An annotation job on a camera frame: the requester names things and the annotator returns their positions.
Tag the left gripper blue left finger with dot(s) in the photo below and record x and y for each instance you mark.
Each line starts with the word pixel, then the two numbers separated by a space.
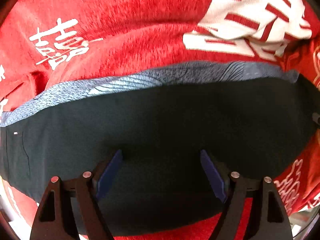
pixel 55 218

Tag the black pants with patterned lining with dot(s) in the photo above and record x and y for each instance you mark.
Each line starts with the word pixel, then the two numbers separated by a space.
pixel 254 117

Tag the red blanket with white characters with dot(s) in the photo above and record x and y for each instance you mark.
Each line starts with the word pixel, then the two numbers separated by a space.
pixel 46 42

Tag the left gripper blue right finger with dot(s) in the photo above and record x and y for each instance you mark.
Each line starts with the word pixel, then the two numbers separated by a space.
pixel 251 208

